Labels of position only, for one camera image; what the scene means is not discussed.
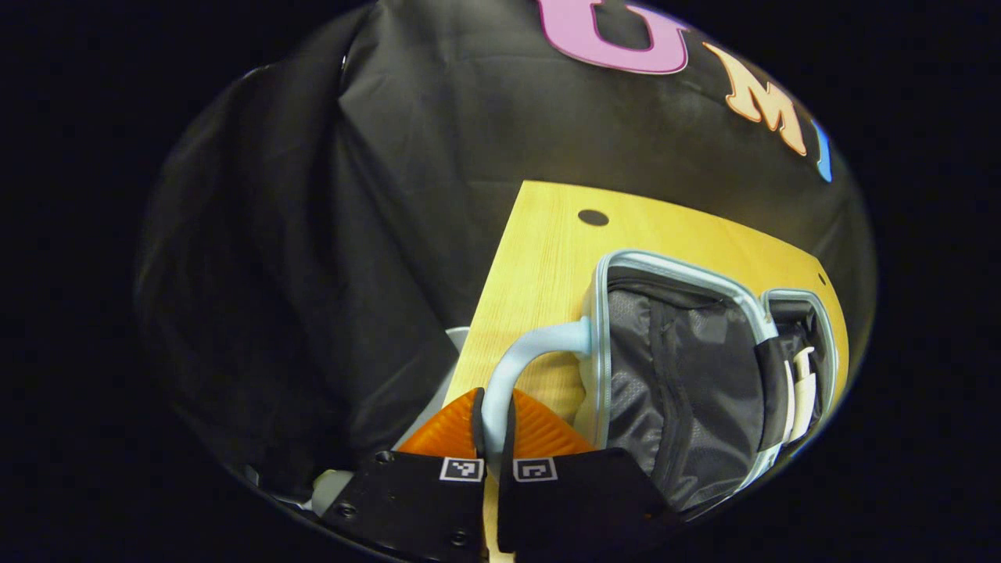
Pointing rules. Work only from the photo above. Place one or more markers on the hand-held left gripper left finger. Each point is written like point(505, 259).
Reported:
point(407, 500)

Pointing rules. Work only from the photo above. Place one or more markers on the black backdrop cloth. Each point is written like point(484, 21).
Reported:
point(438, 141)

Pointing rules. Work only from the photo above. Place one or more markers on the white pump bottle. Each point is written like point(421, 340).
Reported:
point(804, 399)

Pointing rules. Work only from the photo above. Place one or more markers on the light blue suitcase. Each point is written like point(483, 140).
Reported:
point(688, 375)

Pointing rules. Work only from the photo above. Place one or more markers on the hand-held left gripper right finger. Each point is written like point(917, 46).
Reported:
point(579, 500)

